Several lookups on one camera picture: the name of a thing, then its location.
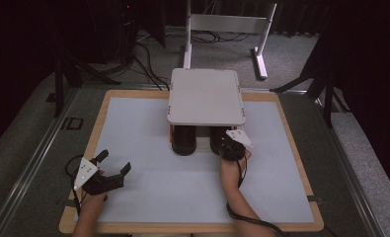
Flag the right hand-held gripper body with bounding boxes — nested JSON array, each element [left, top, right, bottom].
[[218, 128, 254, 162]]

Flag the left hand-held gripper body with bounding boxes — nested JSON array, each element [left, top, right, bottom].
[[72, 156, 126, 197]]

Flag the black shoe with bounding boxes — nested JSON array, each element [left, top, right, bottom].
[[209, 125, 233, 156], [171, 124, 197, 157]]

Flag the white two-tier shoe rack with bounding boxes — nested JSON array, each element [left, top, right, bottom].
[[166, 67, 247, 154]]

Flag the person's left hand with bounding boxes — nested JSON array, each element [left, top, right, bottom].
[[83, 169, 109, 202]]

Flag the person's right hand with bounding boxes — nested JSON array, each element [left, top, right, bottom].
[[219, 148, 253, 187]]

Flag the white table mat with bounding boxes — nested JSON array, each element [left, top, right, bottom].
[[73, 97, 315, 225]]

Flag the black tripod stand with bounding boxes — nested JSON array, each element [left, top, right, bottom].
[[270, 48, 352, 128], [52, 39, 121, 119]]

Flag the white metal stand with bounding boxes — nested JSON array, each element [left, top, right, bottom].
[[182, 0, 278, 81]]

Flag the dark equipment with red light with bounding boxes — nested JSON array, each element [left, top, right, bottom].
[[115, 0, 142, 65]]

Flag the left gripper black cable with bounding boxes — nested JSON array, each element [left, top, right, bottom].
[[64, 154, 95, 216]]

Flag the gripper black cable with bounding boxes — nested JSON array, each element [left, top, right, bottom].
[[225, 154, 287, 237], [64, 154, 95, 216]]

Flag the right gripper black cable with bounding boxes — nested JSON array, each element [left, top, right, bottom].
[[225, 154, 287, 237]]

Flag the black floor cables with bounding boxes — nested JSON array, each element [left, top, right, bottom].
[[129, 29, 173, 92]]

